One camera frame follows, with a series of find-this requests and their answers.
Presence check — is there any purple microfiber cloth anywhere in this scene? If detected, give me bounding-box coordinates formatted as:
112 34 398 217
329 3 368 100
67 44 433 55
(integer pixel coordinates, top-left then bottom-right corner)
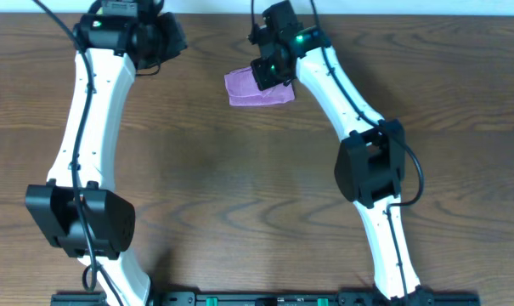
224 67 296 107

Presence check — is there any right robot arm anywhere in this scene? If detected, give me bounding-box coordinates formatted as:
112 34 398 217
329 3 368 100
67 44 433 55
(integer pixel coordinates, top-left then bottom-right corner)
248 25 422 304

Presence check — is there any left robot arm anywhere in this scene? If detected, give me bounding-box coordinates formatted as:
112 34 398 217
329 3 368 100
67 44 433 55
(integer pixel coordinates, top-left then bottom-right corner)
25 12 187 305

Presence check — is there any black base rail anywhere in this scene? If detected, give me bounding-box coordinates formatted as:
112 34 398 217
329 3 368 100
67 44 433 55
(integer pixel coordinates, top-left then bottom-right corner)
50 291 482 306

